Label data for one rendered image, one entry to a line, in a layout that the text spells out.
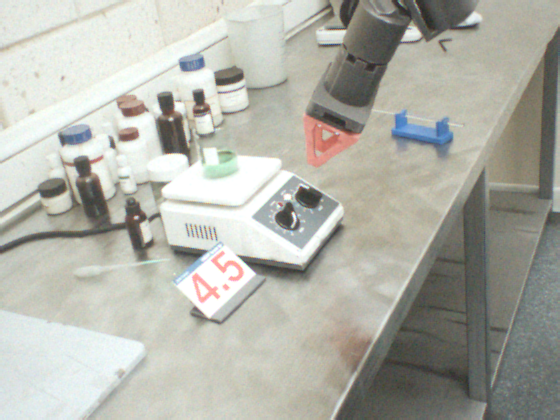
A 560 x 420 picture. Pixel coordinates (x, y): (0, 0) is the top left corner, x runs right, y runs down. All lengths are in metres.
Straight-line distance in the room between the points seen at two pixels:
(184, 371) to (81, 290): 0.23
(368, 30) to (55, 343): 0.47
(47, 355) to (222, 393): 0.21
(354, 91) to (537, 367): 1.19
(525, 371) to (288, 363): 1.17
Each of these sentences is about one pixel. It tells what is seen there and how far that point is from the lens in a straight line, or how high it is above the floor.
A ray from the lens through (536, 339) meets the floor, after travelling 1.91.
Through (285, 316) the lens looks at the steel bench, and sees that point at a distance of 0.75.
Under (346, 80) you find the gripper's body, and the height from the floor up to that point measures 0.97.
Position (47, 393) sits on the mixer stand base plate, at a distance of 0.73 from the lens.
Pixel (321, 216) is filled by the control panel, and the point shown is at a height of 0.78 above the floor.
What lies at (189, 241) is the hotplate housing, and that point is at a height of 0.77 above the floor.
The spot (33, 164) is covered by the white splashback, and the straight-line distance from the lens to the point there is 1.16.
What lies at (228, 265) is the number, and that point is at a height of 0.77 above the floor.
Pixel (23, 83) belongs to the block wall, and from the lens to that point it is 1.21.
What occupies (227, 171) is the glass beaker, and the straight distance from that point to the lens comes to 0.86.
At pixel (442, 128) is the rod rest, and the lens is 1.11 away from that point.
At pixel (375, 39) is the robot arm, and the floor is 1.01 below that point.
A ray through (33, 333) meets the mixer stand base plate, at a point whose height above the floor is 0.76.
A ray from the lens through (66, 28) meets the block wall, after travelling 1.29.
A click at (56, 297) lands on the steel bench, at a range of 0.89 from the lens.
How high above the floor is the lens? 1.20
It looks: 27 degrees down
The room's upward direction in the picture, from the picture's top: 9 degrees counter-clockwise
